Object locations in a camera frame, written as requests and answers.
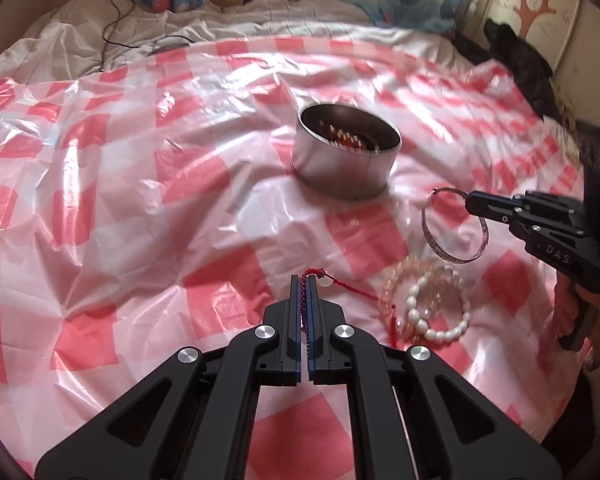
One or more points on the white striped quilt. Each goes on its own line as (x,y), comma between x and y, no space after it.
(70,30)

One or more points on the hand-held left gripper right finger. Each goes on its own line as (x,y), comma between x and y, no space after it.
(312,315)

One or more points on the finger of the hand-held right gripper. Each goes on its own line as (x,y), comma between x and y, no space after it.
(490,214)
(500,200)

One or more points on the person's right hand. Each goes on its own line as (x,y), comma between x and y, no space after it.
(564,310)

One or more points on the dark cloth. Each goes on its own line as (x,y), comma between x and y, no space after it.
(522,65)

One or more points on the silver bangle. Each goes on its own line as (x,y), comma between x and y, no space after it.
(432,247)

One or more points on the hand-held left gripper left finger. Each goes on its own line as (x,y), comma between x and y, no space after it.
(294,315)

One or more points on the red checkered plastic sheet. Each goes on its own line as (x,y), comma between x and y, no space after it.
(155,185)

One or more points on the round metal tin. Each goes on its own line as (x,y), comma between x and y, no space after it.
(342,172)

